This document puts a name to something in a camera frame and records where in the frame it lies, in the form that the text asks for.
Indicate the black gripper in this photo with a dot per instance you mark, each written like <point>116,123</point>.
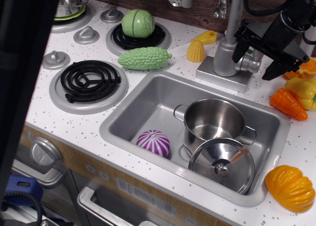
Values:
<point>275,40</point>

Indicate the silver faucet lever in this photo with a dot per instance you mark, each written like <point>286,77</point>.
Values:
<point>251,61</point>

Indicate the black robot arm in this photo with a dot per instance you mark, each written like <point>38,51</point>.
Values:
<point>299,15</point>

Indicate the silver toy faucet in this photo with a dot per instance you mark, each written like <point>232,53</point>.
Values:
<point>220,69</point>

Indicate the orange toy carrot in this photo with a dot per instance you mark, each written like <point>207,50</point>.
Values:
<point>285,102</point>

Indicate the orange toy pumpkin slice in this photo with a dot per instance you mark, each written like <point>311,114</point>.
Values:
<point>306,71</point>

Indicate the yellow toy bell pepper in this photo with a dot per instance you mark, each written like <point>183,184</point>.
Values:
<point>304,90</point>

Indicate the hanging clear utensil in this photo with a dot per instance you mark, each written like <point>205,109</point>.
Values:
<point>221,9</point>

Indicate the yellow toy corn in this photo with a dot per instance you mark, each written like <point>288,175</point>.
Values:
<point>196,52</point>

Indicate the steel pot in sink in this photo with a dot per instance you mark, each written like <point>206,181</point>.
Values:
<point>211,118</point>

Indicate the grey toy sink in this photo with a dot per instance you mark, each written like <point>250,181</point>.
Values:
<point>150,106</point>

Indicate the steel pot lid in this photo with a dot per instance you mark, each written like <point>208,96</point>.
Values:
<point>225,161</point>

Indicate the green toy bitter gourd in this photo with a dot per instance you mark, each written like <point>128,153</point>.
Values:
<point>145,58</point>

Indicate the green toy cabbage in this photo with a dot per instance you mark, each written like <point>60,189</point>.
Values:
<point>138,23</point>

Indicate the orange toy pumpkin half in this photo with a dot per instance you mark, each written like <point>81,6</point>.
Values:
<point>290,188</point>

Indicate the purple toy onion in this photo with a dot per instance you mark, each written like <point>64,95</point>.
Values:
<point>154,141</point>

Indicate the black rear burner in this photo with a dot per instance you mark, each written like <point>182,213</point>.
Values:
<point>126,42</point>

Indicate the black burner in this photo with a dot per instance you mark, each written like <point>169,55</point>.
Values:
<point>126,42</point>
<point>89,81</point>

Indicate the silver stove knob rear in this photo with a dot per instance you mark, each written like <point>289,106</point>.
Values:
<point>111,15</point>

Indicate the silver stove knob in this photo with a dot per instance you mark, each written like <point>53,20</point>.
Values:
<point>55,60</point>
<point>86,36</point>
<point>111,15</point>

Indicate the silver stove knob middle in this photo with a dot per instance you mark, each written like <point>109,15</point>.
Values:
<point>86,36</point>

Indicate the black front burner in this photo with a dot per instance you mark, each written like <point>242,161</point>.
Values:
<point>89,81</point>

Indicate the steel pot on stove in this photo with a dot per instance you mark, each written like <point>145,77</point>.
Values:
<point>69,7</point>

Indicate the silver stove knob front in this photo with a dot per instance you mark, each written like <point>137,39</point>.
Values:
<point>55,60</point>

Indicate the green plate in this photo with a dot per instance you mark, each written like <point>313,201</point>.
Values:
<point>80,12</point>

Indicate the silver oven dial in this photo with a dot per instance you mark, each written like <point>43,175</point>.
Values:
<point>44,153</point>

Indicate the blue clamp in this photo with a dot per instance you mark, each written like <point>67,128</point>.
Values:
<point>21,191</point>

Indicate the yellow toy knife handle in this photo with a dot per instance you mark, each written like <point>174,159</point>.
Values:
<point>207,37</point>

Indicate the silver oven door handle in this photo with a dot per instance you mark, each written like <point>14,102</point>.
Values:
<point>84,200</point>

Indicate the black foreground post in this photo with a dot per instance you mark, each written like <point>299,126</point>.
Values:
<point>25,26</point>

